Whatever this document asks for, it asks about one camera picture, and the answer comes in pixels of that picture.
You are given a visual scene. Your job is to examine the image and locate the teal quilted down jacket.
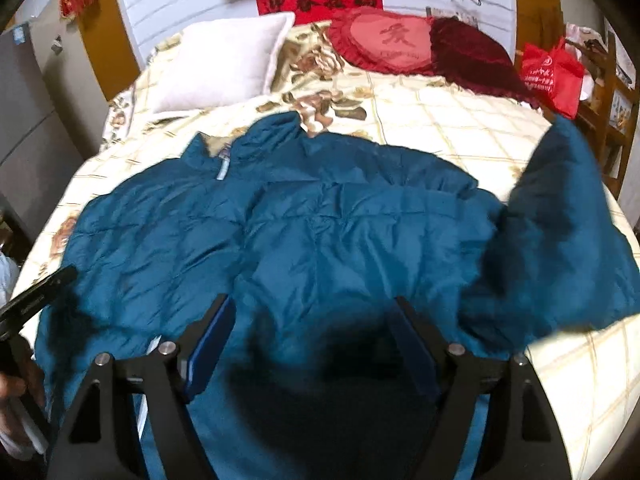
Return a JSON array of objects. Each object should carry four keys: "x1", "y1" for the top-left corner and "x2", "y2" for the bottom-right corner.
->
[{"x1": 35, "y1": 113, "x2": 639, "y2": 479}]

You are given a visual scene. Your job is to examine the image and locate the person's left hand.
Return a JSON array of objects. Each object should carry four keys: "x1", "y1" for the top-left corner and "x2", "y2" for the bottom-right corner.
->
[{"x1": 1, "y1": 352, "x2": 44, "y2": 460}]

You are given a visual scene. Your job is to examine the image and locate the cream floral plaid bedspread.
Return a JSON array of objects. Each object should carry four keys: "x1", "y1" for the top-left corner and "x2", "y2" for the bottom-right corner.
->
[{"x1": 17, "y1": 24, "x2": 639, "y2": 479}]

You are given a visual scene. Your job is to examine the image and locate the grey refrigerator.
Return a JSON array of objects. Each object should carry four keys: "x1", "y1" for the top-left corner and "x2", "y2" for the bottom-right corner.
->
[{"x1": 1, "y1": 21, "x2": 107, "y2": 240}]

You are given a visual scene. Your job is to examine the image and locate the white square pillow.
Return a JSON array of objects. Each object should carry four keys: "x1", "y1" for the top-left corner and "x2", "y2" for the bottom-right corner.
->
[{"x1": 148, "y1": 12, "x2": 295, "y2": 113}]

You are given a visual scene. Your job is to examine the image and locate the red shopping bag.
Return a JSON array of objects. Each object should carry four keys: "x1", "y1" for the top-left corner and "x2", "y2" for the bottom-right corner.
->
[{"x1": 520, "y1": 37, "x2": 585, "y2": 119}]

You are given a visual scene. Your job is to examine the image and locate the dark red velvet cushion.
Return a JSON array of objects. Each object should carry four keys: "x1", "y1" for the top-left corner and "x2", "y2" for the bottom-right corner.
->
[{"x1": 431, "y1": 18, "x2": 539, "y2": 108}]

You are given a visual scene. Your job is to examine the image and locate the red heart-shaped cushion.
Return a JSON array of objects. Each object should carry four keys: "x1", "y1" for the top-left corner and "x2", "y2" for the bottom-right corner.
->
[{"x1": 326, "y1": 8, "x2": 434, "y2": 76}]

